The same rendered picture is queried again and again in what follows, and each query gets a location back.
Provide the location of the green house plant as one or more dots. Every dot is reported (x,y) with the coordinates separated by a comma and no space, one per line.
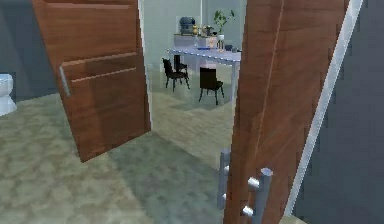
(222,20)

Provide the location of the brown wooden room door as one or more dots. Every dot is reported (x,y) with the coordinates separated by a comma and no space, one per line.
(276,100)
(100,83)

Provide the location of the dark blue round pot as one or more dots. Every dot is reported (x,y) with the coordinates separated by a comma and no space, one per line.
(186,25)

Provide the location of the white toilet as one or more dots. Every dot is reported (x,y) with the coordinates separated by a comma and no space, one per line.
(5,95)

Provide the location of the white dining table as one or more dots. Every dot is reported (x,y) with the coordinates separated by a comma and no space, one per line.
(213,55)

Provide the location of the black chair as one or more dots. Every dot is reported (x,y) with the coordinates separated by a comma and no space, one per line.
(174,75)
(209,82)

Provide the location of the white cupboard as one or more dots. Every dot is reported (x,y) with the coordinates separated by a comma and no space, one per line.
(195,40)

